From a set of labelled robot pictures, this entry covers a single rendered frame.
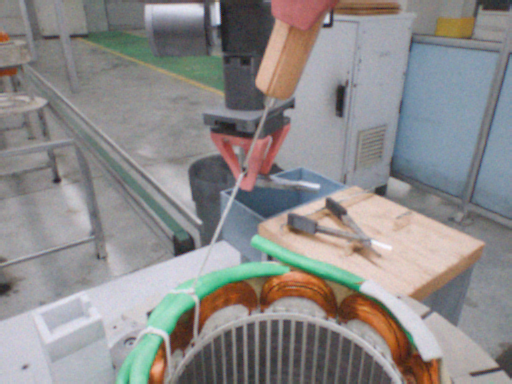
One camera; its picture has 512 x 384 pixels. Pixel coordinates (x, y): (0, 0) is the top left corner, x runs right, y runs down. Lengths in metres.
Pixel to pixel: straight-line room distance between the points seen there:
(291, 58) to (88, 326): 0.17
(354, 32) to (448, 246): 1.98
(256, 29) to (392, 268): 0.29
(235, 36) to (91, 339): 0.30
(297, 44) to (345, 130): 2.38
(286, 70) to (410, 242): 0.39
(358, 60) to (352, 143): 0.49
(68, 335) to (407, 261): 0.36
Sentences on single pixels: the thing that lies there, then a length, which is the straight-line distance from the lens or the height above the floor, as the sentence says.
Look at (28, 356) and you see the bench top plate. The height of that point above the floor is 0.78.
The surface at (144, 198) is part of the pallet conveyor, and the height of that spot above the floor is 0.76.
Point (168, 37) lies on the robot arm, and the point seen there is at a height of 1.30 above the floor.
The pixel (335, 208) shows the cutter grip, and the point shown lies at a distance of 0.52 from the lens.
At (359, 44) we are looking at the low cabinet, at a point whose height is 1.06.
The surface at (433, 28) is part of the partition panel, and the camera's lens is 2.85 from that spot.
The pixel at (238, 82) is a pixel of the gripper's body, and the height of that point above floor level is 1.25.
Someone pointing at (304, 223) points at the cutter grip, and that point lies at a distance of 0.49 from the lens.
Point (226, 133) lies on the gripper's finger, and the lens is 0.45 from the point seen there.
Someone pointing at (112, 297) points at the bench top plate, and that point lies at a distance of 0.90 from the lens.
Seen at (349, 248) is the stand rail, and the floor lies 1.08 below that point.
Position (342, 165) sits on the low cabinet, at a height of 0.34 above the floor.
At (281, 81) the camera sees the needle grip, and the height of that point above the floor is 1.31.
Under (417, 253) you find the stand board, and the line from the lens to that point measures 0.51.
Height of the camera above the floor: 1.34
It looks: 26 degrees down
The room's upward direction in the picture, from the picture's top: straight up
